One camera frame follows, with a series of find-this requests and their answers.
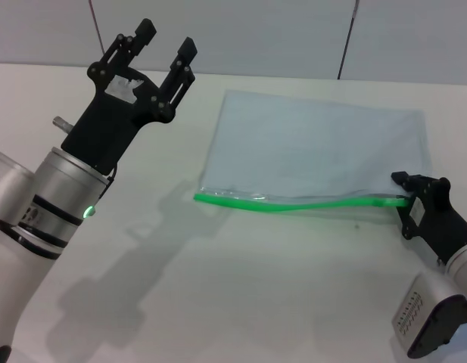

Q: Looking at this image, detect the clear document bag green zipper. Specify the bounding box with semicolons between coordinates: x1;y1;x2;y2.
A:
193;89;434;214

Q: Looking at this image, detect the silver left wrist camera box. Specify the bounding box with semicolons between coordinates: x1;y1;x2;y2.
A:
0;146;36;228

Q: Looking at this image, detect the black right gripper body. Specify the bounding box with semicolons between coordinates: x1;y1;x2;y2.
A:
409;175;467;265

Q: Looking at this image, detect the silver left arm cable connector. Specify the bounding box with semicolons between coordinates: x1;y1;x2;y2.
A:
51;116;76;134

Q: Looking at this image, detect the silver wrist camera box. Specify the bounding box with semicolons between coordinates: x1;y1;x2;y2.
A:
392;270;467;359
0;146;36;228

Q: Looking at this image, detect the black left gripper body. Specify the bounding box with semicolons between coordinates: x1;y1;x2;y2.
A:
61;64;177;172

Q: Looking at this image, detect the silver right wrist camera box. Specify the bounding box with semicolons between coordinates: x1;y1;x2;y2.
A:
392;270;467;359

